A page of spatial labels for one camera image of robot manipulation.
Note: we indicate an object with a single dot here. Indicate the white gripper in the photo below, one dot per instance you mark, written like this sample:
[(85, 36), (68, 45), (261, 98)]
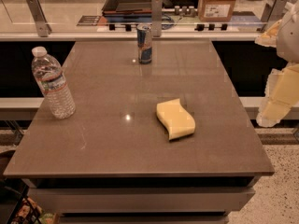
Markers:
[(290, 36)]

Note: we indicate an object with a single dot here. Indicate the red bull can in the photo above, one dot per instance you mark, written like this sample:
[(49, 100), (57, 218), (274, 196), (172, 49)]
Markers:
[(144, 43)]

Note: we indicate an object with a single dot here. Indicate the cardboard box with label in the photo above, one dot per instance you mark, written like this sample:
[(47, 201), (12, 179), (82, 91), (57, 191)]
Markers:
[(215, 10)]

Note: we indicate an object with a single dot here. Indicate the yellow wavy sponge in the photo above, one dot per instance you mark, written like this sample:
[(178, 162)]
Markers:
[(175, 119)]

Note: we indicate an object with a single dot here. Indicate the dark open tray box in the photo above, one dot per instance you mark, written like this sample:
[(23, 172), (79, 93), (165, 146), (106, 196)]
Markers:
[(124, 7)]

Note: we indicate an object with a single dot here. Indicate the clear plastic water bottle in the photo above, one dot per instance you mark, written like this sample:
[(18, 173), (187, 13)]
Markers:
[(49, 76)]

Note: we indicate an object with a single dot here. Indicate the right metal rail bracket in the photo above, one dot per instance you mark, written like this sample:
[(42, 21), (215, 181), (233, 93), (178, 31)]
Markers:
[(273, 11)]

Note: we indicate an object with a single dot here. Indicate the metal rail bracket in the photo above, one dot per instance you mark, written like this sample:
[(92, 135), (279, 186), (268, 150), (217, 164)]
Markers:
[(156, 17), (42, 26), (273, 11)]

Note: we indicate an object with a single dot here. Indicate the middle metal rail bracket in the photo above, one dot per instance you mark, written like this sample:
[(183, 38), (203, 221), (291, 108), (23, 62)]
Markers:
[(156, 17)]

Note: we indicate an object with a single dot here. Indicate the left metal rail bracket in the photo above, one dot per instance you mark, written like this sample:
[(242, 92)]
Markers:
[(42, 26)]

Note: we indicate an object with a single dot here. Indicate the black wire rack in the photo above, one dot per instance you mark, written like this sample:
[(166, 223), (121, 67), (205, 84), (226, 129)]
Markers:
[(12, 192)]

